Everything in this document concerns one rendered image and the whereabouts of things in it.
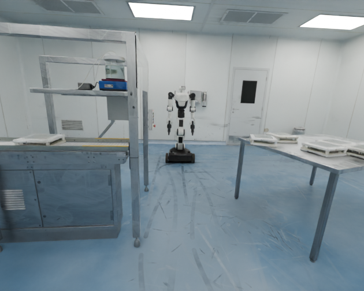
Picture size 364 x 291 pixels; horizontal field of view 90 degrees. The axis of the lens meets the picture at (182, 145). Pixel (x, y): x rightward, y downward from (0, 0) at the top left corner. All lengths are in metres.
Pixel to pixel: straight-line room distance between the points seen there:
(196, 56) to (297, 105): 3.16
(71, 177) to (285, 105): 5.50
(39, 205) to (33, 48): 4.89
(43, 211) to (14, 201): 0.23
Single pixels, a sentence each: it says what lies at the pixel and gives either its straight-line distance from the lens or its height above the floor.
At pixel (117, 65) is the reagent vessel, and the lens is 1.56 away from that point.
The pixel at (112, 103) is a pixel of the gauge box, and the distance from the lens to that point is 1.67.
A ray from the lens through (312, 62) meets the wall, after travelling 6.44.
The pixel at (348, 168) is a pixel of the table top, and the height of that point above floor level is 0.81.
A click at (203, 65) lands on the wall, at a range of 5.29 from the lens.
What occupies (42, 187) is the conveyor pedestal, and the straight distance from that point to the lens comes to 1.89.
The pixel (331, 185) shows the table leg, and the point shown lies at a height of 0.69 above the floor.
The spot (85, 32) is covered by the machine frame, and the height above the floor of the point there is 1.63.
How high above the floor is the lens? 1.25
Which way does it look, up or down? 14 degrees down
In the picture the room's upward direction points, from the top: 2 degrees clockwise
